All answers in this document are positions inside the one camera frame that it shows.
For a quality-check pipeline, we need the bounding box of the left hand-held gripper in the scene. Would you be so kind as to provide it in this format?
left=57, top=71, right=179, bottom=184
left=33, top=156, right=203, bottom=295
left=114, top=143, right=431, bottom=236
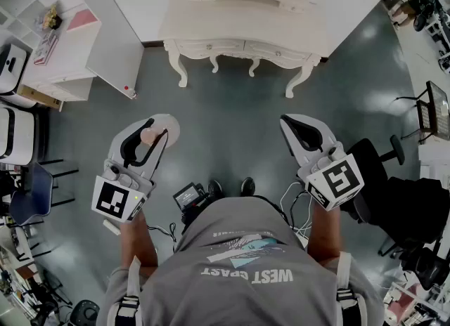
left=91, top=117, right=170, bottom=236

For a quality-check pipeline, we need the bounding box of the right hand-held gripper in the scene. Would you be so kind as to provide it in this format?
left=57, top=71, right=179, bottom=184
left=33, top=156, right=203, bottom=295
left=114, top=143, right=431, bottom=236
left=280, top=113, right=365, bottom=212

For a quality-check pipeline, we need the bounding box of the pink bottle with brown cap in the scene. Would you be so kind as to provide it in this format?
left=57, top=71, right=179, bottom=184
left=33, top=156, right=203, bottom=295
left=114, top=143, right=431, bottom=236
left=140, top=113, right=181, bottom=150

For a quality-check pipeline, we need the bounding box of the person's right forearm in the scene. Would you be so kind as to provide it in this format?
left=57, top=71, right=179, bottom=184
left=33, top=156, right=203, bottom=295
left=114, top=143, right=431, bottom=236
left=307, top=198, right=342, bottom=266

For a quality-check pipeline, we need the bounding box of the person's left forearm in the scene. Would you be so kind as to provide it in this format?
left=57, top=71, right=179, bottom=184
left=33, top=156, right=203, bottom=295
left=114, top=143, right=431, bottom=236
left=119, top=208, right=159, bottom=270

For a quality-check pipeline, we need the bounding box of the white dressing table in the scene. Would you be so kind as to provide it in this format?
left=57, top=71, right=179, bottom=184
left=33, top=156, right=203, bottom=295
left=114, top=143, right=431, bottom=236
left=157, top=0, right=330, bottom=99

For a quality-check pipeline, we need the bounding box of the black office chair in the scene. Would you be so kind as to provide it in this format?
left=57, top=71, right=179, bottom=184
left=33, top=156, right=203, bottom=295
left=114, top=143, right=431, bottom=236
left=346, top=134, right=406, bottom=226

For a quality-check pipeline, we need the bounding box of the black screen device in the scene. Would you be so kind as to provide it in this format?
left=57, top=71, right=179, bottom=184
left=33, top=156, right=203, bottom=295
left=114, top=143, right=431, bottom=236
left=172, top=182, right=207, bottom=214

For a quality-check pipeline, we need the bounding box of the person's right black shoe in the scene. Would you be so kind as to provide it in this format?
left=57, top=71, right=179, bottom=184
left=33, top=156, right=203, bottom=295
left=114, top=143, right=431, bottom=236
left=240, top=176, right=257, bottom=197

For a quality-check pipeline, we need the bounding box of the person's black shoe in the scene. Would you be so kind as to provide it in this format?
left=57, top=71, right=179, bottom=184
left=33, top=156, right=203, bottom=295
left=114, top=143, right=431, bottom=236
left=240, top=176, right=257, bottom=197
left=207, top=179, right=225, bottom=200

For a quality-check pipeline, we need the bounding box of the person's left black shoe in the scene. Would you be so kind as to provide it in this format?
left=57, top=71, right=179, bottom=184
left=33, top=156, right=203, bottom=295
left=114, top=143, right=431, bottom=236
left=207, top=179, right=225, bottom=200

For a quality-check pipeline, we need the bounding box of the brown cardboard box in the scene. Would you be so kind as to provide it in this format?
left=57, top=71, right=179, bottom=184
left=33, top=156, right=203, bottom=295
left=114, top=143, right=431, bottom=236
left=16, top=84, right=65, bottom=112

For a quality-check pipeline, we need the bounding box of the white low cabinet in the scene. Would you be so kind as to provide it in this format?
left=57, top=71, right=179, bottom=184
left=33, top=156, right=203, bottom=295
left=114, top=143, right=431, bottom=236
left=20, top=1, right=103, bottom=103

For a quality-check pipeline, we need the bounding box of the blue chair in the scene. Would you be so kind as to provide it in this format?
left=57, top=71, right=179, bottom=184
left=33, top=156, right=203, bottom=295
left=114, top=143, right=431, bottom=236
left=8, top=159, right=78, bottom=228

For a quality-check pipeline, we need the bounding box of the white box appliance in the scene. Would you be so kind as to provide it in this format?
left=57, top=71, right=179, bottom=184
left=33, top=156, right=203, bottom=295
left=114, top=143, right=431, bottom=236
left=0, top=43, right=29, bottom=96
left=0, top=105, right=37, bottom=167

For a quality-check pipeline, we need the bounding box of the black jacket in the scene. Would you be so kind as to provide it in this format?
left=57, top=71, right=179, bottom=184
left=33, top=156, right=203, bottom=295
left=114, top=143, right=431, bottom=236
left=382, top=176, right=450, bottom=248

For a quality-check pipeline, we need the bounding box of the wooden mesh chair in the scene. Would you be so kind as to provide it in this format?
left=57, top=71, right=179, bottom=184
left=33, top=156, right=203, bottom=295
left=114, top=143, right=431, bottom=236
left=396, top=80, right=450, bottom=143

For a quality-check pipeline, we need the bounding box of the white partition panel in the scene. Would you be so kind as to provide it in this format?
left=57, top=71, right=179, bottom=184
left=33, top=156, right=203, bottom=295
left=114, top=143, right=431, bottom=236
left=56, top=0, right=146, bottom=100

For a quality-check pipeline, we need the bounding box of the red and white book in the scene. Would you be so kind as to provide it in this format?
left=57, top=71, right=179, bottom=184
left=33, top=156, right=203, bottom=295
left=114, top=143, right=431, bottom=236
left=33, top=31, right=59, bottom=66

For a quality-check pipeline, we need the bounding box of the pink flat box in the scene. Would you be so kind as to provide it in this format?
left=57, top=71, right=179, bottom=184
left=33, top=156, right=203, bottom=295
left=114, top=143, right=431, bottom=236
left=66, top=8, right=98, bottom=32

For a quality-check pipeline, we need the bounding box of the yellow flower pot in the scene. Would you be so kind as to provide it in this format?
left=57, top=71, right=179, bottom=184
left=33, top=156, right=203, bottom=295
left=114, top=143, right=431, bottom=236
left=41, top=3, right=63, bottom=31

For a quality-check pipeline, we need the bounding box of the black round base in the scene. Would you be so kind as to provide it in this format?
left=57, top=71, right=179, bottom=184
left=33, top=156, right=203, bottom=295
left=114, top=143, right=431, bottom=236
left=69, top=299, right=101, bottom=326

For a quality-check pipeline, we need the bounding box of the person's grey t-shirt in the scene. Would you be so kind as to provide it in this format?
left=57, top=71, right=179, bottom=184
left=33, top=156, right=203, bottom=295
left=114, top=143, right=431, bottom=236
left=96, top=196, right=386, bottom=326

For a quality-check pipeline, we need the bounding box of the white cable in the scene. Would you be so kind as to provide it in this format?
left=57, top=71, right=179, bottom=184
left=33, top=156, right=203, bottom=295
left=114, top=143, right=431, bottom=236
left=280, top=180, right=314, bottom=238

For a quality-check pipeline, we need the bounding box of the black cable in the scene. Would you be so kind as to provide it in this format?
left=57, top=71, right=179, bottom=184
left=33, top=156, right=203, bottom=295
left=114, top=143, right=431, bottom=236
left=146, top=221, right=177, bottom=245

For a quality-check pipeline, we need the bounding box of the white harness strap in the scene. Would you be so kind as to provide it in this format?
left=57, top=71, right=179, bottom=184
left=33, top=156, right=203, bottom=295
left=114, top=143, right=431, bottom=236
left=108, top=256, right=142, bottom=326
left=335, top=251, right=367, bottom=326

